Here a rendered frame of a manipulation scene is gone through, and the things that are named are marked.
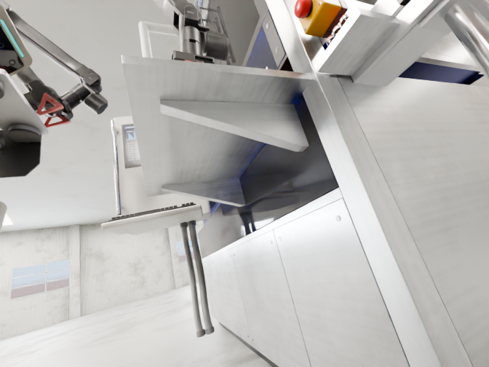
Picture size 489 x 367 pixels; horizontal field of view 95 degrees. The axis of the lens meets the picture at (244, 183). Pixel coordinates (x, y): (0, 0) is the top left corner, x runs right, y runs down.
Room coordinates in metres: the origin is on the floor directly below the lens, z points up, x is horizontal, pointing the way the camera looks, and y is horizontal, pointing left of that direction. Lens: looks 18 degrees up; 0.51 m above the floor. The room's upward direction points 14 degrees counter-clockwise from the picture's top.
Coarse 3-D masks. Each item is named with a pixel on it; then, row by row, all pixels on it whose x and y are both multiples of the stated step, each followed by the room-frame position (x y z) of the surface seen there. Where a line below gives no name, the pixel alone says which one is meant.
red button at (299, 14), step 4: (300, 0) 0.35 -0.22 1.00; (304, 0) 0.35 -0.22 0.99; (308, 0) 0.35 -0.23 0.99; (296, 4) 0.36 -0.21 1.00; (300, 4) 0.36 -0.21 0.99; (304, 4) 0.35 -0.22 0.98; (308, 4) 0.36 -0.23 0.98; (296, 8) 0.37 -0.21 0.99; (300, 8) 0.36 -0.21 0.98; (304, 8) 0.36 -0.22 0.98; (308, 8) 0.36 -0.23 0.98; (296, 12) 0.37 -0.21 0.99; (300, 12) 0.37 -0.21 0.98; (304, 12) 0.37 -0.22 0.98; (308, 12) 0.37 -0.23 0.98; (296, 16) 0.38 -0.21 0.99; (300, 16) 0.38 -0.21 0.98; (304, 16) 0.38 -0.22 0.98
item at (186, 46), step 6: (186, 42) 0.42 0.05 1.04; (192, 42) 0.42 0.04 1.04; (180, 48) 0.43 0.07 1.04; (186, 48) 0.42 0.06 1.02; (192, 48) 0.42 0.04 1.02; (198, 48) 0.43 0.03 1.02; (192, 54) 0.41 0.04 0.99; (198, 54) 0.42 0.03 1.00; (204, 60) 0.43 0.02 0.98; (210, 60) 0.43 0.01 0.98
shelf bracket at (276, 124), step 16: (176, 112) 0.41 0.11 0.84; (192, 112) 0.41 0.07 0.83; (208, 112) 0.42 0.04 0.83; (224, 112) 0.44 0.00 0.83; (240, 112) 0.46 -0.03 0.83; (256, 112) 0.47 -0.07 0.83; (272, 112) 0.49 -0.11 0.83; (288, 112) 0.51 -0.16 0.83; (224, 128) 0.46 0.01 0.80; (240, 128) 0.45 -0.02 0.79; (256, 128) 0.47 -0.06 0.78; (272, 128) 0.49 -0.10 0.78; (288, 128) 0.50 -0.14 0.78; (272, 144) 0.51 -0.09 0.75; (288, 144) 0.51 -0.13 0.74; (304, 144) 0.52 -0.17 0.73
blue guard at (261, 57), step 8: (264, 32) 0.53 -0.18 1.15; (256, 40) 0.58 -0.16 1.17; (264, 40) 0.54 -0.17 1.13; (280, 40) 0.49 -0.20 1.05; (256, 48) 0.59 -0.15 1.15; (264, 48) 0.55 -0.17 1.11; (256, 56) 0.60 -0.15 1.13; (264, 56) 0.57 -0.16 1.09; (272, 56) 0.53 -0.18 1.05; (248, 64) 0.66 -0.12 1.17; (256, 64) 0.62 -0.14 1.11; (264, 64) 0.58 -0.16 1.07; (272, 64) 0.55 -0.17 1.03
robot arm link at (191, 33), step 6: (186, 30) 0.42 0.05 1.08; (192, 30) 0.42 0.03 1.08; (180, 36) 0.43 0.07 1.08; (186, 36) 0.42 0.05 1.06; (192, 36) 0.42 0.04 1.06; (198, 36) 0.43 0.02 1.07; (204, 36) 0.44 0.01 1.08; (180, 42) 0.43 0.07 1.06; (198, 42) 0.43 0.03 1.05; (204, 42) 0.45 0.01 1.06; (204, 48) 0.45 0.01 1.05
